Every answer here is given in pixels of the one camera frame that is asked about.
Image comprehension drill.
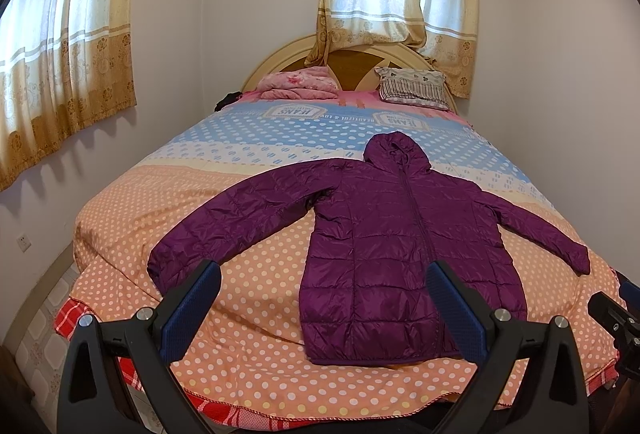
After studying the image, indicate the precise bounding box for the purple quilted hooded jacket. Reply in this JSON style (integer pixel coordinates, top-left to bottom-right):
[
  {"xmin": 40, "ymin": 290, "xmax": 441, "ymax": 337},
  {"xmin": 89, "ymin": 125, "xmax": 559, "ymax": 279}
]
[{"xmin": 148, "ymin": 132, "xmax": 590, "ymax": 366}]

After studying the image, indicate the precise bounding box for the red plaid bed sheet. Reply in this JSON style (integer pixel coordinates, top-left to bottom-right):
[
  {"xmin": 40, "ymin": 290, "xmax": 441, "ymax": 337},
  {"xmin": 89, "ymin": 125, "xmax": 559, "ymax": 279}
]
[{"xmin": 53, "ymin": 297, "xmax": 321, "ymax": 432}]

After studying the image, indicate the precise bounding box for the striped grey pillow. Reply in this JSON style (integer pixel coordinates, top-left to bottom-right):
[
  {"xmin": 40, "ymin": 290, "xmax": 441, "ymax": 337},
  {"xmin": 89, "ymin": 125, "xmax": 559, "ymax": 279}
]
[{"xmin": 374, "ymin": 67, "xmax": 454, "ymax": 111}]

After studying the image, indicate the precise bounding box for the wooden arched headboard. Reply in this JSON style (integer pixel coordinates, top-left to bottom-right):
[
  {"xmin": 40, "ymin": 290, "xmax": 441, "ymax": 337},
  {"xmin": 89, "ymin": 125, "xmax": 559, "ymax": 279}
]
[{"xmin": 242, "ymin": 36, "xmax": 437, "ymax": 108}]

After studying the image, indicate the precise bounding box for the folded pink blanket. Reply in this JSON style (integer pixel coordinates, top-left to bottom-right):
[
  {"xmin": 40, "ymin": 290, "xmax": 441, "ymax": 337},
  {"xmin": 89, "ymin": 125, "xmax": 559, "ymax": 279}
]
[{"xmin": 255, "ymin": 66, "xmax": 342, "ymax": 100}]

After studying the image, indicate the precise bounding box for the beige curtain left window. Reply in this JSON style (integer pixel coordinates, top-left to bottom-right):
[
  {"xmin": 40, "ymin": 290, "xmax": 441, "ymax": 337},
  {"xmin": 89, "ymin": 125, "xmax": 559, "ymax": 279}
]
[{"xmin": 1, "ymin": 0, "xmax": 137, "ymax": 188}]

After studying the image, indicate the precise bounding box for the white wall socket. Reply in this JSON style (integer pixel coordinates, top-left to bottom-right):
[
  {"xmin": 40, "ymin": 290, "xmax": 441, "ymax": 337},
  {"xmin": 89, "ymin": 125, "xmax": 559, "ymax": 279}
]
[{"xmin": 16, "ymin": 234, "xmax": 32, "ymax": 252}]

